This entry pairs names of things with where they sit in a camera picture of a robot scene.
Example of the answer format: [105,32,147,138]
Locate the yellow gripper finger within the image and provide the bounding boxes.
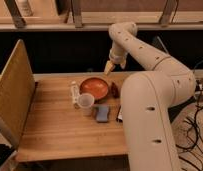
[104,60,115,75]

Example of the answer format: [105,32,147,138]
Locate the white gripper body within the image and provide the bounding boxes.
[109,50,127,69]

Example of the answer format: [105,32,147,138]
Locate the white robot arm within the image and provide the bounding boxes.
[104,22,196,171]

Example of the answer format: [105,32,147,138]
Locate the orange ceramic bowl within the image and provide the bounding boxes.
[80,77,109,100]

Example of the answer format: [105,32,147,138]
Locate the dark red small object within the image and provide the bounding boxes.
[110,82,120,98]

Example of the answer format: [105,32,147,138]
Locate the blue sponge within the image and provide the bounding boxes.
[96,105,110,123]

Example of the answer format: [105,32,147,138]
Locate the right dark side panel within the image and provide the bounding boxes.
[152,36,168,53]

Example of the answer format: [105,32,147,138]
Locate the black rectangular device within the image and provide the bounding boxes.
[116,106,123,122]

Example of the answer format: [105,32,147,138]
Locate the left wooden side panel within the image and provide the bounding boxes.
[0,39,35,148]

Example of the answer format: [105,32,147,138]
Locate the wooden shelf rail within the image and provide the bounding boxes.
[0,11,203,31]

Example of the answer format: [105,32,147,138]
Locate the black floor cables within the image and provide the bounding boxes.
[174,83,203,171]

